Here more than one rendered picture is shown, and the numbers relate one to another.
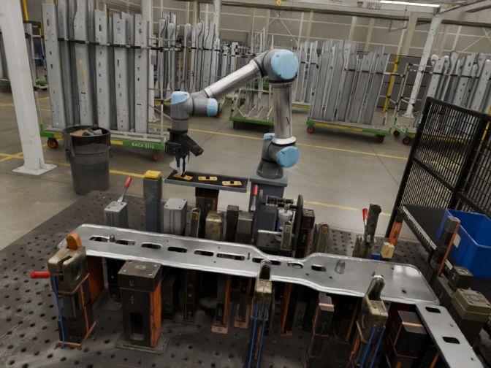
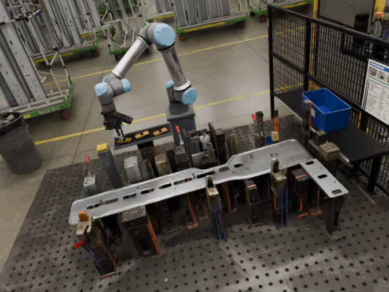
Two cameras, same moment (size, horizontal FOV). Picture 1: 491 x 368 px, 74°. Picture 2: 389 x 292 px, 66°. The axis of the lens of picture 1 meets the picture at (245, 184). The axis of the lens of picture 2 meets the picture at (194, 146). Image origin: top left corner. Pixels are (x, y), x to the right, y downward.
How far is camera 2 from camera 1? 0.46 m
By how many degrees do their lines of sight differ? 14
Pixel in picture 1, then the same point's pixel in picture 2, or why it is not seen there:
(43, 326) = (83, 273)
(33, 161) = not seen: outside the picture
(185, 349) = (178, 245)
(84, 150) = (8, 138)
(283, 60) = (162, 33)
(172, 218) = (133, 172)
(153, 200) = (110, 164)
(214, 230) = (164, 168)
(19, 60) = not seen: outside the picture
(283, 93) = (171, 54)
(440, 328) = (315, 172)
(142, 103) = (29, 73)
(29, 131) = not seen: outside the picture
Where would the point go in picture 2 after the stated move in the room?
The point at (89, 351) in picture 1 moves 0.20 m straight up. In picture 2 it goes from (122, 273) to (110, 250)
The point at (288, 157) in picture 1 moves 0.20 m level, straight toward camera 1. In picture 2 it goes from (190, 97) to (194, 110)
